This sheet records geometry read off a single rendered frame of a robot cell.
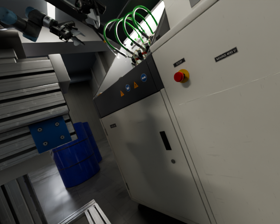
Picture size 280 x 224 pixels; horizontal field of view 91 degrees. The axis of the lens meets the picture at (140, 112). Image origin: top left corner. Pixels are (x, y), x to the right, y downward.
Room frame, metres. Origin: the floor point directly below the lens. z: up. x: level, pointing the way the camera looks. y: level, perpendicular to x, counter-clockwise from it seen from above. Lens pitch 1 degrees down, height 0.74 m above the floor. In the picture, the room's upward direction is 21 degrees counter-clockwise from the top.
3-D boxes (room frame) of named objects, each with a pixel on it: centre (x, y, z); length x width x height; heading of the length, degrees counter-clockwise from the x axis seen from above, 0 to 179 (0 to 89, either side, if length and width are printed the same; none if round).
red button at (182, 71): (0.51, -0.19, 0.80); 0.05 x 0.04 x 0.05; 42
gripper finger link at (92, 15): (0.73, 0.05, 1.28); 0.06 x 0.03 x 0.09; 132
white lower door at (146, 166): (0.87, 0.10, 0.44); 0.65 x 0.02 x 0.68; 42
